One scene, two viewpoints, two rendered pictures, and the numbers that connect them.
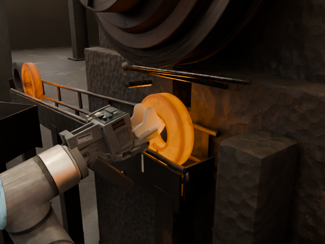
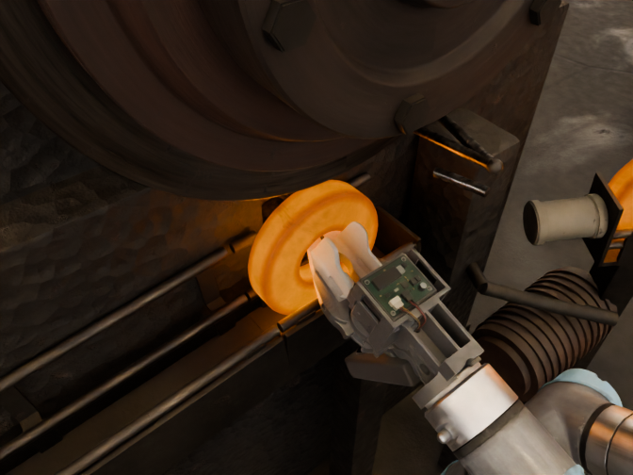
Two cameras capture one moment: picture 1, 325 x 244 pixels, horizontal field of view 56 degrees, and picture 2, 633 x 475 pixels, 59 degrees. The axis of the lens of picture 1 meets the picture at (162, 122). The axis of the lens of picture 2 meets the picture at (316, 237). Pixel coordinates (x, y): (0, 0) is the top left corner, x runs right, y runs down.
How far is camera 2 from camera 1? 76 cm
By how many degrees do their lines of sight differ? 76
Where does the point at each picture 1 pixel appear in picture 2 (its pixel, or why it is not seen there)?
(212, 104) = not seen: hidden behind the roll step
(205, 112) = not seen: hidden behind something
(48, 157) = (503, 394)
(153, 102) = (312, 221)
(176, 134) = (367, 223)
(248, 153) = (510, 146)
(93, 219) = not seen: outside the picture
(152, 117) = (357, 235)
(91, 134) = (446, 319)
